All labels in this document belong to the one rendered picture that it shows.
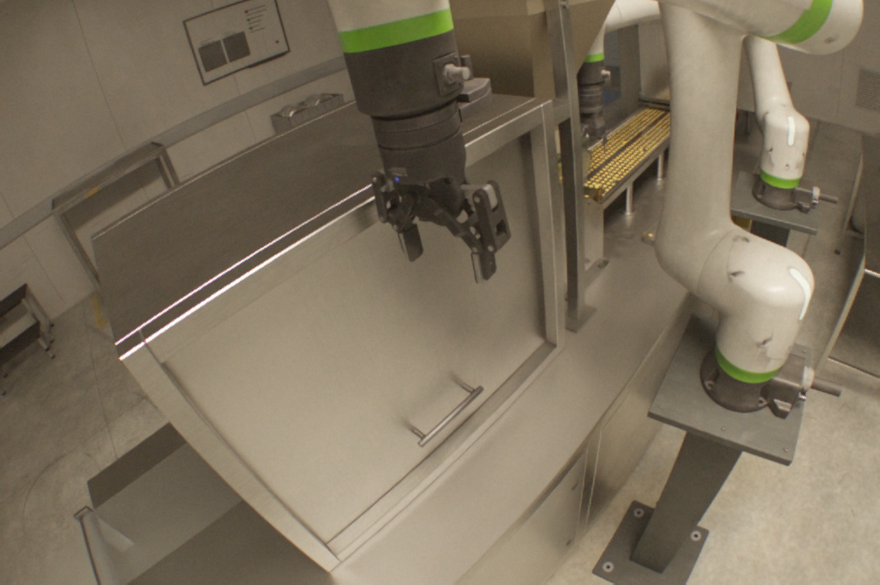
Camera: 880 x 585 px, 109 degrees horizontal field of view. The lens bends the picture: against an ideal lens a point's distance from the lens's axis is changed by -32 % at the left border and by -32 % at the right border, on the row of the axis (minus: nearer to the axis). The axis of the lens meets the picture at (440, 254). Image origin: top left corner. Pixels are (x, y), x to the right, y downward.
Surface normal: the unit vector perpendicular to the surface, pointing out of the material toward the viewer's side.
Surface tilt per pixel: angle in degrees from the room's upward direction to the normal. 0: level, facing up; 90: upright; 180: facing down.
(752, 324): 90
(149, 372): 90
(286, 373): 90
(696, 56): 96
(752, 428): 0
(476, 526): 0
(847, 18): 103
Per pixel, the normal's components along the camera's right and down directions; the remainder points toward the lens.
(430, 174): 0.20, 0.52
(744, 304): -0.91, 0.33
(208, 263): -0.18, -0.81
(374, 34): -0.21, 0.58
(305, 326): 0.69, 0.29
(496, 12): -0.70, 0.51
